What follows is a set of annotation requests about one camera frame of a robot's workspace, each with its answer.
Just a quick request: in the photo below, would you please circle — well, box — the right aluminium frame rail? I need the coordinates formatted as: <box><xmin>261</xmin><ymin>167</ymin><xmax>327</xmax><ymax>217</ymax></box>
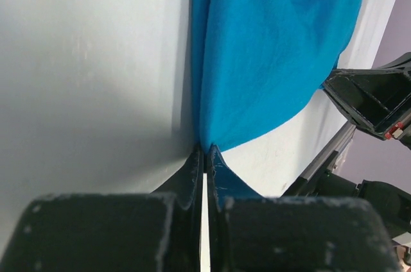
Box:
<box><xmin>299</xmin><ymin>122</ymin><xmax>356</xmax><ymax>180</ymax></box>

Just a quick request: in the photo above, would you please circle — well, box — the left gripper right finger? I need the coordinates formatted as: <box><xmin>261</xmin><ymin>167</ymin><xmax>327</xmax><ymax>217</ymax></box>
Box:
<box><xmin>206</xmin><ymin>146</ymin><xmax>400</xmax><ymax>271</ymax></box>

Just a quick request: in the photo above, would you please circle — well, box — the blue t shirt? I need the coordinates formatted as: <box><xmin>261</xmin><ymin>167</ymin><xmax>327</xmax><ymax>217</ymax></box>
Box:
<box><xmin>191</xmin><ymin>0</ymin><xmax>363</xmax><ymax>151</ymax></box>

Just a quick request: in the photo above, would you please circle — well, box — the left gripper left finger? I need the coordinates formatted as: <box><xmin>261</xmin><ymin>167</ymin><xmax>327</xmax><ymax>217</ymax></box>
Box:
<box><xmin>1</xmin><ymin>148</ymin><xmax>204</xmax><ymax>271</ymax></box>

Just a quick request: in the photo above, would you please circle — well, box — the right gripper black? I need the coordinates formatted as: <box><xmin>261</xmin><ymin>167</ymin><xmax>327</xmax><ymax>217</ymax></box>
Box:
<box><xmin>322</xmin><ymin>53</ymin><xmax>410</xmax><ymax>148</ymax></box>

